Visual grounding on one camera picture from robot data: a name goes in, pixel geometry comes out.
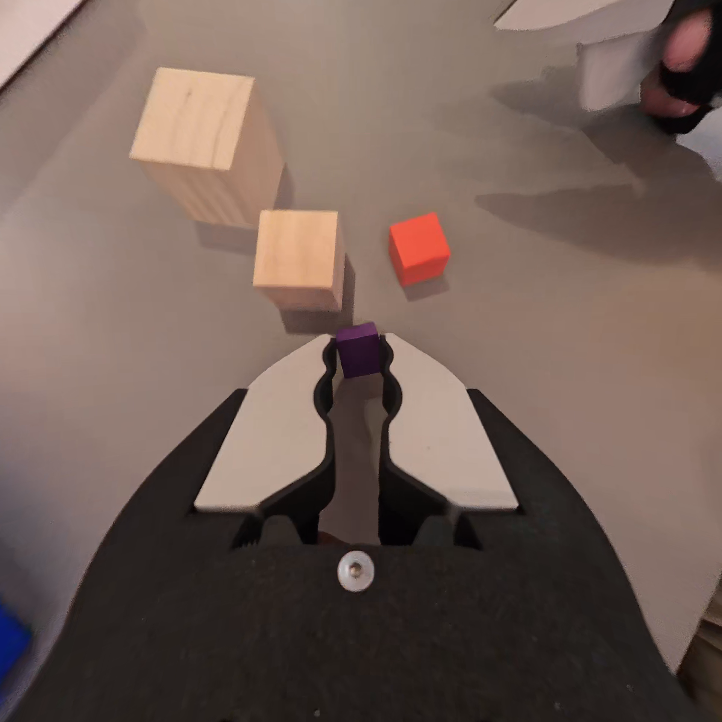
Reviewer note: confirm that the red wooden cube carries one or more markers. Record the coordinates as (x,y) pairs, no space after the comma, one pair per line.
(420,248)

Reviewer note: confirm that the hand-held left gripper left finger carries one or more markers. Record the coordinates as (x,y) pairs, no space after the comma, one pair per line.
(265,440)

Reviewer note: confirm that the medium wooden cube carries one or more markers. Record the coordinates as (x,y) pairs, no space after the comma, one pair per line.
(296,257)

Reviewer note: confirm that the person's right hand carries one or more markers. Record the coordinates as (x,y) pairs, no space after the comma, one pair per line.
(686,45)

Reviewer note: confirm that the blue plastic bin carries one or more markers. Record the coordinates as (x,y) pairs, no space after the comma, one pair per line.
(9,643)

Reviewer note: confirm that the white folding stand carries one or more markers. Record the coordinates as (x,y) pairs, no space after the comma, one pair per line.
(23,28)

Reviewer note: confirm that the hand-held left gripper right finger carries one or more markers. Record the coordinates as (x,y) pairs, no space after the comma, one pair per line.
(451,440)

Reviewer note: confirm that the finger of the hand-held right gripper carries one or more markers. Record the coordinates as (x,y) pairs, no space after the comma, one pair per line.
(587,14)

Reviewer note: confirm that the purple wooden cube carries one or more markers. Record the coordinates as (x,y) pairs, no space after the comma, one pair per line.
(359,352)

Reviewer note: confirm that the large wooden cube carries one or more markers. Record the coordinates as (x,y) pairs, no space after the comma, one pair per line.
(197,135)

